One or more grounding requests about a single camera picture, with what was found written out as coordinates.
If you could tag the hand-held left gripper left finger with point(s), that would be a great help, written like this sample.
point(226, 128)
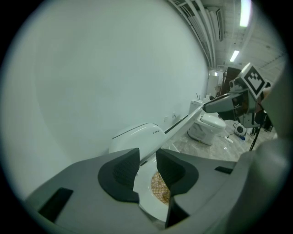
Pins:
point(80, 194)

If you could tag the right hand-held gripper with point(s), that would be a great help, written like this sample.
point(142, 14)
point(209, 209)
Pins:
point(251, 80)

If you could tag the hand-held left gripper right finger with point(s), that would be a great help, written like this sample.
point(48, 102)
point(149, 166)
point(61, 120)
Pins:
point(201, 180)

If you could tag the white toilet lid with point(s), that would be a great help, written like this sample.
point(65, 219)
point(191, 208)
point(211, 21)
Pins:
point(180, 128)

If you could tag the person's right forearm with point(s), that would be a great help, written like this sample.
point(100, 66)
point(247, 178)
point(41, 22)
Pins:
point(266, 91)

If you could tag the white tank toilet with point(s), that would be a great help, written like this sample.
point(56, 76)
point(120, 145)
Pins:
point(210, 121)

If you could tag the white round device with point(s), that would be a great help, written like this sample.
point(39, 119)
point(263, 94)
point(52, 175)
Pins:
point(240, 129)

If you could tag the white power strip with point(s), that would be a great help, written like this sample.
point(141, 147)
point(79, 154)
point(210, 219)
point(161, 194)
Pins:
point(229, 139)

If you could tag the small blue object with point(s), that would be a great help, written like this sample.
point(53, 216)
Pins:
point(242, 138)

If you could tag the dark wooden partition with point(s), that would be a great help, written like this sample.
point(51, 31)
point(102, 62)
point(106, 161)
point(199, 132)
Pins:
point(229, 75)

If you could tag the woven wicker mat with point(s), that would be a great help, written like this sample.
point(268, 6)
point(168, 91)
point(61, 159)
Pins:
point(160, 189)

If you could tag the long ceiling light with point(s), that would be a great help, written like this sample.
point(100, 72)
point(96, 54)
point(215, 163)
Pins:
point(234, 56)
point(245, 13)

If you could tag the white ceiling pipe run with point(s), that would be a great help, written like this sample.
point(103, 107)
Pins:
point(206, 34)

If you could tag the white ceiling air conditioner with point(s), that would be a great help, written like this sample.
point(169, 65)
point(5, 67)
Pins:
point(216, 22)

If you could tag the round fisheye camera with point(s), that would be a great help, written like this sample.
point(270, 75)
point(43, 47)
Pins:
point(233, 84)

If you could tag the white wall outlet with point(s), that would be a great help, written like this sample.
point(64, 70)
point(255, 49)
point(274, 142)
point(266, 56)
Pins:
point(174, 115)

